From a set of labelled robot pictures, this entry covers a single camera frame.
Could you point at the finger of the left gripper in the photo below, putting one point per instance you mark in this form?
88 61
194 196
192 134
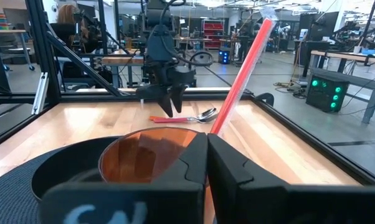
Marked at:
166 104
178 99

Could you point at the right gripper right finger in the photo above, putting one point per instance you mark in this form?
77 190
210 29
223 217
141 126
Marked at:
284 205

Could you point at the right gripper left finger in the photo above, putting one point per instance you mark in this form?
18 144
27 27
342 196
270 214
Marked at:
128 202

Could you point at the orange faceted plastic tumbler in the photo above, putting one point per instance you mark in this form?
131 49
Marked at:
144 155

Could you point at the red straw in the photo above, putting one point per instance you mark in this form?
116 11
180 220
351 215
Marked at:
243 74

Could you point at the black bowl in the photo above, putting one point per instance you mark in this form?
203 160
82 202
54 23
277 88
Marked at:
66 168

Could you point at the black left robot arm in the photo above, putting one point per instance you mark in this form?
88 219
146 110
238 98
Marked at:
158 12

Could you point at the wooden top table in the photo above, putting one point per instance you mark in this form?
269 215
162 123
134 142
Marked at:
122 59

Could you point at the red shelf rack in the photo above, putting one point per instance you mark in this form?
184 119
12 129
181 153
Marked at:
213 32

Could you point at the blue-lit box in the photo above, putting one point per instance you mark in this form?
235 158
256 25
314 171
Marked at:
224 57

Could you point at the black clamp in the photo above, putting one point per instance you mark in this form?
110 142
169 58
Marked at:
266 98

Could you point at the person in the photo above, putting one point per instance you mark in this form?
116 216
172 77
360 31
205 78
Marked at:
69 28

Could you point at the round dark woven placemat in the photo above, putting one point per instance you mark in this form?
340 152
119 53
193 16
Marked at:
10 193

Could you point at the black computer green lights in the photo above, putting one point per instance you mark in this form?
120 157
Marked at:
326 93

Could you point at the wooden top workbench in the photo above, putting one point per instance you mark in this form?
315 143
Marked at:
346 57

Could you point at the black table frame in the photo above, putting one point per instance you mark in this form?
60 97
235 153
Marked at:
44 62

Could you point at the silver metal bracket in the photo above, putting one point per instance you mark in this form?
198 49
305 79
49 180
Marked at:
40 93

